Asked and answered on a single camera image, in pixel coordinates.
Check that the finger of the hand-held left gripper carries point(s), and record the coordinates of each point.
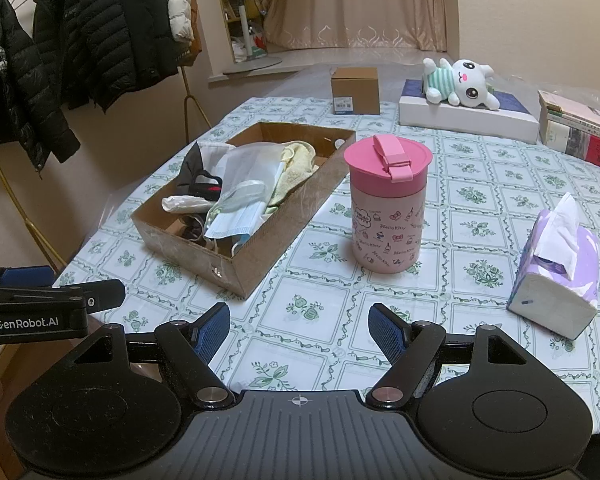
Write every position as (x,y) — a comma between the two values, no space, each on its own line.
(27,276)
(97,295)

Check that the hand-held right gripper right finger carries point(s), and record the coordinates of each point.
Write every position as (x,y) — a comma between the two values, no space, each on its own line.
(387,332)

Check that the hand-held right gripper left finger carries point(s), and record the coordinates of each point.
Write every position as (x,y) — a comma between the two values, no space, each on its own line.
(210,332)

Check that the pleated face mask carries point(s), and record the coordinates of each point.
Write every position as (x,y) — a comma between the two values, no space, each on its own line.
(230,222)

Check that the white plastic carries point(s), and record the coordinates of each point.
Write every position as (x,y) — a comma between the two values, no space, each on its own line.
(185,204)

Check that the cardboard tray box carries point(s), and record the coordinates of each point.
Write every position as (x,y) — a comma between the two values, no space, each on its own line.
(290,220)

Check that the dark cloth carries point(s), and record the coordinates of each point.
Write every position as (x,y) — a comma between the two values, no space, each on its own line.
(197,170)

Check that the white thin cloth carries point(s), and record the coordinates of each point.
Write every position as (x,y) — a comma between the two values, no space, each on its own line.
(252,162)

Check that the pale yellow towel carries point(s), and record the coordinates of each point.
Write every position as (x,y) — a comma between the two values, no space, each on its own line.
(295,165)

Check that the pink lidded tumbler cup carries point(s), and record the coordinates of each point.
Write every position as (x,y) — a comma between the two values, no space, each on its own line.
(387,210)

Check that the floral tablecloth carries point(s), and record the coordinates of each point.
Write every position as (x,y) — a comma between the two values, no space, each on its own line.
(480,200)

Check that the purple tissue pack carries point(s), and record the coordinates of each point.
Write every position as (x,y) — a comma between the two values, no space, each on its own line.
(555,280)

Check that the black puffer jacket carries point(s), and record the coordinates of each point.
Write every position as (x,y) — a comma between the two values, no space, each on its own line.
(100,25)
(15,85)

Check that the flat white and blue box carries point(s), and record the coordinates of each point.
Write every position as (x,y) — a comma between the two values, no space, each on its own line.
(460,120)

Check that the small closed cardboard box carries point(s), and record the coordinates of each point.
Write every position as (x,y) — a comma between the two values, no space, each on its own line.
(355,87)

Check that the white plush toy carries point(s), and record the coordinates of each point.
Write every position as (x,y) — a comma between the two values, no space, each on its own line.
(462,82)

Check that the stack of books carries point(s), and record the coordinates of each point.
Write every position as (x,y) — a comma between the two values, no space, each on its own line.
(580,145)

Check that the brown coat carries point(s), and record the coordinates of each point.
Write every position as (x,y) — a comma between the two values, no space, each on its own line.
(196,35)

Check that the white standing fan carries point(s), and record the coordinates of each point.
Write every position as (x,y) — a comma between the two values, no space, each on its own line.
(247,15)

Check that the wooden bookshelf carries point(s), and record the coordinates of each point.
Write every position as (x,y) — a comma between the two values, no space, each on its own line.
(227,0)

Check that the beige curtain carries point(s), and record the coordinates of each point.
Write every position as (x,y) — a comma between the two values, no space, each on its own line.
(360,5)

